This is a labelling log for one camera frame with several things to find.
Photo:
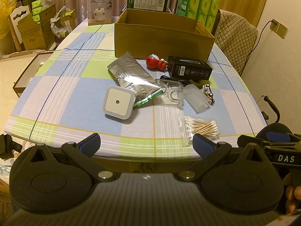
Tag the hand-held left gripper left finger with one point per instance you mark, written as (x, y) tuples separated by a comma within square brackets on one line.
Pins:
[(90, 142)]

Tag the white square night light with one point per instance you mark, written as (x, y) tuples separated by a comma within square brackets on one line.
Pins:
[(117, 102)]

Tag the black product box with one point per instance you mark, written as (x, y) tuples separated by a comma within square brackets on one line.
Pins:
[(190, 70)]

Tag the person's right hand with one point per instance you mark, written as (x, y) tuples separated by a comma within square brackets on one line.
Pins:
[(291, 193)]

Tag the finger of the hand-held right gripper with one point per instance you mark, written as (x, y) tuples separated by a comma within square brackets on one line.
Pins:
[(277, 136), (249, 141)]

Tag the red toy figure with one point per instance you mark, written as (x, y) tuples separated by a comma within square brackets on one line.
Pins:
[(155, 63)]

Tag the beige quilted chair cover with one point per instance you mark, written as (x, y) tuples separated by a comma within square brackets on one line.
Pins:
[(235, 37)]

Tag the cardboard box with white flap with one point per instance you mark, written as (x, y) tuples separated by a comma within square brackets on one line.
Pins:
[(33, 35)]

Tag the brown shallow box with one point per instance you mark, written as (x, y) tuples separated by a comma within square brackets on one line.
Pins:
[(23, 84)]

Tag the black rounded object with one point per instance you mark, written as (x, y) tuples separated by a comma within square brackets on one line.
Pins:
[(270, 128)]

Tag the yellow plastic bag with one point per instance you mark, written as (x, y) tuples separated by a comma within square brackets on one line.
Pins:
[(6, 9)]

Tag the dark wooden chair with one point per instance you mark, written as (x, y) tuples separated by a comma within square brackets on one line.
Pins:
[(215, 21)]

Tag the green tissue multipack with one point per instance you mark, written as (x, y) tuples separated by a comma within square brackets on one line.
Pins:
[(199, 2)]

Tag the clear plastic bag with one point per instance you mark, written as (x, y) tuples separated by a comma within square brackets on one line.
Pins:
[(57, 26)]

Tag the white humidifier box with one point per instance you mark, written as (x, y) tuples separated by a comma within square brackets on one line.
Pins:
[(100, 9)]

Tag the small green tissue packs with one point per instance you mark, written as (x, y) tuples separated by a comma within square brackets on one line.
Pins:
[(37, 11)]

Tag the silver foil pouch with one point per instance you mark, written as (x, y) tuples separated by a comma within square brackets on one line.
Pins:
[(131, 75)]

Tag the small black device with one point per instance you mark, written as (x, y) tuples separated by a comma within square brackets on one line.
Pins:
[(4, 146)]

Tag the translucent plastic cup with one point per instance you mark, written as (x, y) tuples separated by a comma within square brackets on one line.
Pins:
[(196, 97)]

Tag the clear bag with hooks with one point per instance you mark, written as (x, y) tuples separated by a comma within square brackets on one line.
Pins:
[(169, 91)]

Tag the bag of cotton swabs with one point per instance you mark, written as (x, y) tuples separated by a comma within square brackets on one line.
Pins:
[(199, 127)]

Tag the small toy car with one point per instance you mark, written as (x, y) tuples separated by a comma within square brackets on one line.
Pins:
[(208, 93)]

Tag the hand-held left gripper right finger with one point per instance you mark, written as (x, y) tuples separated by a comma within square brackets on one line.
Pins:
[(202, 143)]

